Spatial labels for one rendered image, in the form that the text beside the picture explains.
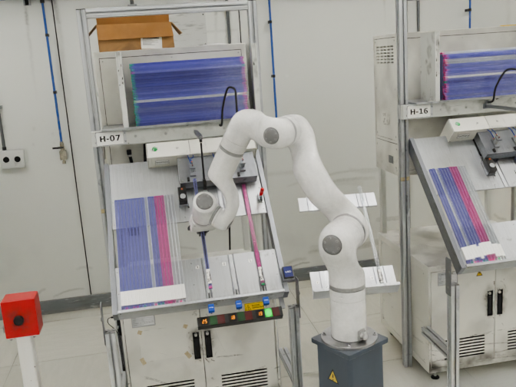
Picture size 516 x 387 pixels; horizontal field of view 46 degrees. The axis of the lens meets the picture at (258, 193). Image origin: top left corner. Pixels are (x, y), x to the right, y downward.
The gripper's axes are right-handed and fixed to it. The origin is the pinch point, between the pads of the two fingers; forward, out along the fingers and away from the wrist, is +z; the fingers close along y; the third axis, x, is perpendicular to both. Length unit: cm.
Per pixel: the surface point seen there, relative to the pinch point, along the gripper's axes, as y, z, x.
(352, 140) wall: -128, 152, -108
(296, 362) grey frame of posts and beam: -34, 27, 53
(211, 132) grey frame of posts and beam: -11, 12, -50
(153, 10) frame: 9, -16, -98
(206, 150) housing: -7.3, 10.5, -41.2
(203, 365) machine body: 4, 57, 45
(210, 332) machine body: -1, 48, 32
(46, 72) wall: 78, 116, -160
